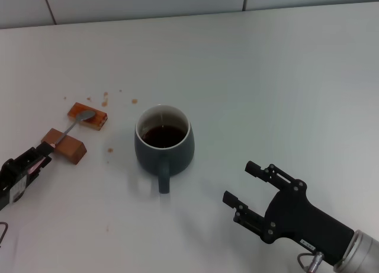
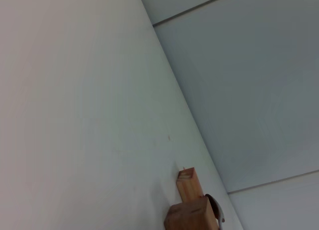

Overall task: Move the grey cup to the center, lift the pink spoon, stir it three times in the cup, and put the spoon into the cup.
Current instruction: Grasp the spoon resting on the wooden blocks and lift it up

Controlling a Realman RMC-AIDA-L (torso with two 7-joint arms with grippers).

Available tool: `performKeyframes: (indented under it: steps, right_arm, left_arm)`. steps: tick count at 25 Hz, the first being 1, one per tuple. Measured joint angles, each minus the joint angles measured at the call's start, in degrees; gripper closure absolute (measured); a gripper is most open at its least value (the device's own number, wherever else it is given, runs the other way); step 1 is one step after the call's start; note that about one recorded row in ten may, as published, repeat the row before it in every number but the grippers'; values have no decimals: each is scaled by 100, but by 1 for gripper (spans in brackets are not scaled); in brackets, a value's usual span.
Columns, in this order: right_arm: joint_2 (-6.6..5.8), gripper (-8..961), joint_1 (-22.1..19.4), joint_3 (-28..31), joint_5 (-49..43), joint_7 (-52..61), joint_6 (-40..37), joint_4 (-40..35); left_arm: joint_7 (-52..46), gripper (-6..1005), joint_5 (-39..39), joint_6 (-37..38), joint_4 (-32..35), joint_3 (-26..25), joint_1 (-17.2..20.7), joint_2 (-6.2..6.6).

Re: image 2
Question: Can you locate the brown notched wooden block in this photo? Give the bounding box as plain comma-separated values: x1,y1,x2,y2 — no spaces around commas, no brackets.
163,197,220,230

